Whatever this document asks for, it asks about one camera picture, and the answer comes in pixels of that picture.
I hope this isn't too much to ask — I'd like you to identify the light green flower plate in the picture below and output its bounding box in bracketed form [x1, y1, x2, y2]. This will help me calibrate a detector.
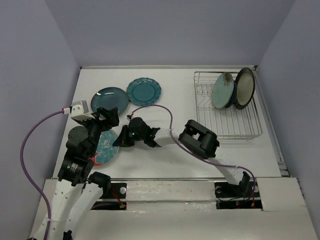
[212, 72, 234, 109]

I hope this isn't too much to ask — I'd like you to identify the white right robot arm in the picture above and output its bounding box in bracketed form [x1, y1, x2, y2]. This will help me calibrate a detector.
[120, 117, 256, 200]

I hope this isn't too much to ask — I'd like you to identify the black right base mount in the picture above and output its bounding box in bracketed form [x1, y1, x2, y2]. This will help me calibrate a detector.
[214, 181, 263, 210]

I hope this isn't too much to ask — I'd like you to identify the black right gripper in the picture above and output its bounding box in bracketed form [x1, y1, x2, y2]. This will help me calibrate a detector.
[113, 124, 145, 147]

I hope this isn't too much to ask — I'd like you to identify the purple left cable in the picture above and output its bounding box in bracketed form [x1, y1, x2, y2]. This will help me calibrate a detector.
[20, 108, 72, 240]

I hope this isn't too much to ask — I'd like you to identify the dark teal round plate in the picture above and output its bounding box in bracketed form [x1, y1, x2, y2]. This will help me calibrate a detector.
[90, 87, 129, 115]

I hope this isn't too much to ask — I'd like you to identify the teal scalloped plate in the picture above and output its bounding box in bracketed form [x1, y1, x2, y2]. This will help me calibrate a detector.
[126, 77, 162, 106]

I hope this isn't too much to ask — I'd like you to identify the purple cable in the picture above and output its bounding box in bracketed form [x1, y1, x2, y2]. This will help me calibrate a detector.
[20, 108, 72, 240]
[127, 104, 258, 203]

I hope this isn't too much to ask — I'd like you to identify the navy shell-shaped dish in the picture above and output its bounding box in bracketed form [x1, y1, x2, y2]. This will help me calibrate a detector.
[224, 81, 237, 108]

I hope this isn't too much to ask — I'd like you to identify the red and teal plate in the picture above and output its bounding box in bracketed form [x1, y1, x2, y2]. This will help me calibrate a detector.
[91, 130, 119, 168]

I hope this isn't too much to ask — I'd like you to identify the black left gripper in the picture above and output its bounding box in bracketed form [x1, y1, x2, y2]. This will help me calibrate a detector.
[78, 106, 120, 156]

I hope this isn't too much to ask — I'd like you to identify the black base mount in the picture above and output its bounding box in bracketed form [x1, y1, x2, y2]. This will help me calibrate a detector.
[214, 181, 263, 210]
[91, 182, 127, 211]

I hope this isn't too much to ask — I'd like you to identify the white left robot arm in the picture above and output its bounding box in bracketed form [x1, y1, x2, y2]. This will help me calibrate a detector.
[33, 103, 119, 240]

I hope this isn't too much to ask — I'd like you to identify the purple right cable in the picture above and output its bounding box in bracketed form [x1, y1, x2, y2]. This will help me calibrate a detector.
[127, 104, 258, 203]

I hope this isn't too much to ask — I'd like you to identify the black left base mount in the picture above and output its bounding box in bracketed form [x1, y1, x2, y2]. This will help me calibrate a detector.
[91, 182, 127, 211]

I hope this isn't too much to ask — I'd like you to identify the cream plate with grey rim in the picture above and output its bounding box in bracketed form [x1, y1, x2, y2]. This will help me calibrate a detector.
[234, 67, 256, 110]

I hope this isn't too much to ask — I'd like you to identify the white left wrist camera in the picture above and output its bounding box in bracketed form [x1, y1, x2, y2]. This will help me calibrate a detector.
[70, 100, 95, 122]

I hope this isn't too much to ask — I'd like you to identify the metal wire dish rack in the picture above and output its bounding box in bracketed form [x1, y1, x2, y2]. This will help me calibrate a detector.
[193, 71, 263, 141]

